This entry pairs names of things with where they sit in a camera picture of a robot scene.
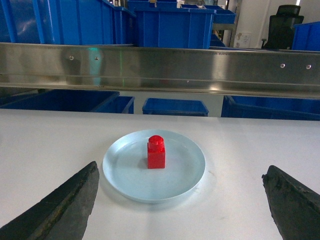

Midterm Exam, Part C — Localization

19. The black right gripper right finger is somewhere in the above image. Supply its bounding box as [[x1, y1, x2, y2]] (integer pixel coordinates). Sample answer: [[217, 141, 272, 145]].
[[262, 165, 320, 240]]

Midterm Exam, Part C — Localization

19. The red toy block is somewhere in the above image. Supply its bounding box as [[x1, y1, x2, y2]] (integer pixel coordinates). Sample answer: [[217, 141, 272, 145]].
[[147, 135, 166, 169]]

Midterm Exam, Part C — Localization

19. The large blue bin upper centre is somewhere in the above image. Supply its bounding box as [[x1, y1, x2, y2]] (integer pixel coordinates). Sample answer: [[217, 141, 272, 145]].
[[127, 0, 216, 49]]

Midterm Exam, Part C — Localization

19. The black office chair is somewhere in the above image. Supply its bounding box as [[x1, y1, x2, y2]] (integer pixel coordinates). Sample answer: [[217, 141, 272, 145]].
[[261, 4, 304, 50]]

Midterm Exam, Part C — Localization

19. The blue bin lower left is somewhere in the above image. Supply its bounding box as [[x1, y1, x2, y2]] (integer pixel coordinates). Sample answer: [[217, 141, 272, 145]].
[[0, 89, 135, 114]]

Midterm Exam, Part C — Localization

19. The blue bin lower right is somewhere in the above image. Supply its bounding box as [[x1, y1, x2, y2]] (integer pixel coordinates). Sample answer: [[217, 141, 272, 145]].
[[221, 95, 320, 121]]

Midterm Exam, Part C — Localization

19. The stainless steel shelf rail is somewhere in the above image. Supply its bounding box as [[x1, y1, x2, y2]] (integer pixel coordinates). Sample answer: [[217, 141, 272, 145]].
[[0, 43, 320, 99]]

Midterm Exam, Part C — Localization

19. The light blue round plate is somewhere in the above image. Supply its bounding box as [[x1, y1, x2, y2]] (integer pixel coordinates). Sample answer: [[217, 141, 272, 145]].
[[102, 129, 206, 204]]

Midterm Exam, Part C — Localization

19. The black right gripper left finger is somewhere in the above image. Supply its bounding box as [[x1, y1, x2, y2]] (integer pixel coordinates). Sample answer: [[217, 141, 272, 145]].
[[0, 161, 100, 240]]

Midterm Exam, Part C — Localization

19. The large blue bin upper left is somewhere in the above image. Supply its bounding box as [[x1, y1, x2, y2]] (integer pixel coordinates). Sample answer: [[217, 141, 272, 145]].
[[0, 0, 136, 45]]

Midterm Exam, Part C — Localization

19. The large blue bin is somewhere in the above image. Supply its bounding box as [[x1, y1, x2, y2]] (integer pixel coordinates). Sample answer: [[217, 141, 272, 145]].
[[127, 0, 216, 49], [0, 0, 136, 45]]

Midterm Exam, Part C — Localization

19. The small blue bin lower centre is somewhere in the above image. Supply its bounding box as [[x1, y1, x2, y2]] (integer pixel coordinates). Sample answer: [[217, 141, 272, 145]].
[[142, 98, 209, 117]]

